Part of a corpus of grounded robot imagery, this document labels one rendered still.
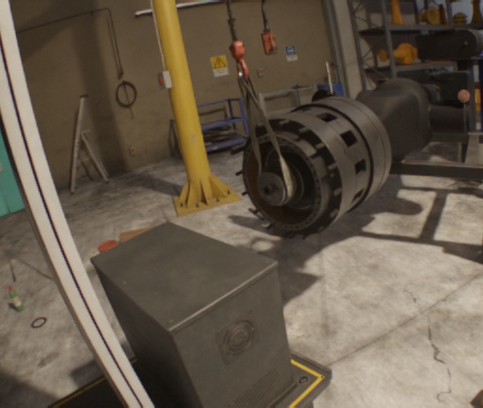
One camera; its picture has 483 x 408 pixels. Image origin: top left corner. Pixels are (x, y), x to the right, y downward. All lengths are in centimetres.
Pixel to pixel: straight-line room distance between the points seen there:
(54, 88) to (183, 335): 682
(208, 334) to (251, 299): 14
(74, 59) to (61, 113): 112
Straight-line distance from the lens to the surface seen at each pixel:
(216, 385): 94
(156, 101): 724
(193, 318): 78
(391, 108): 214
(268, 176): 137
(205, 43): 752
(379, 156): 161
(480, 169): 225
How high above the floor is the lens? 129
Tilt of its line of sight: 20 degrees down
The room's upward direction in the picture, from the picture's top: 11 degrees counter-clockwise
